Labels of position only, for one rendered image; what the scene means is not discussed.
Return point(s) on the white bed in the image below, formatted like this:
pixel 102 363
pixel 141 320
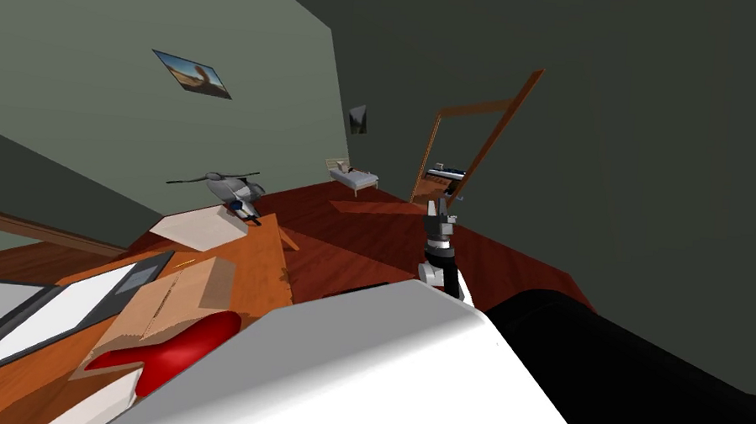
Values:
pixel 356 178

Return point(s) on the small dark wall picture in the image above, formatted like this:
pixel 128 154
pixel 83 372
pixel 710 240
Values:
pixel 357 119

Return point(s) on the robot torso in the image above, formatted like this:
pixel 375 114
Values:
pixel 351 379

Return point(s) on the brown cardboard box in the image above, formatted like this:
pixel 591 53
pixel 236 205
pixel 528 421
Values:
pixel 169 297

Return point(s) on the brown wooden door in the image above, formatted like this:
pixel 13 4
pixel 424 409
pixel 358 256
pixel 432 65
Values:
pixel 499 130

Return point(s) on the grey framed white tablet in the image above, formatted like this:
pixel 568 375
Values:
pixel 38 324

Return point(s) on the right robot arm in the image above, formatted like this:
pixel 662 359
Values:
pixel 640 395

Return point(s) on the flat white box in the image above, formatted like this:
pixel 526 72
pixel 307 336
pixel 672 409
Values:
pixel 198 228

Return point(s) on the white block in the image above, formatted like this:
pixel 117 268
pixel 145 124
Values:
pixel 96 406

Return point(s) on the grey toy helicopter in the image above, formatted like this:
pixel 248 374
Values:
pixel 235 189

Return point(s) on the orange wooden desk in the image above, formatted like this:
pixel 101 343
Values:
pixel 260 257

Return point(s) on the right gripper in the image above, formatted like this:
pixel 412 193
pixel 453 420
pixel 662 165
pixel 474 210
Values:
pixel 439 229

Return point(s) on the red rounded object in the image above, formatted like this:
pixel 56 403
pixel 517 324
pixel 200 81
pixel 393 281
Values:
pixel 188 345

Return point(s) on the desert picture on wall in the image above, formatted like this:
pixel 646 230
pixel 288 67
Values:
pixel 193 75

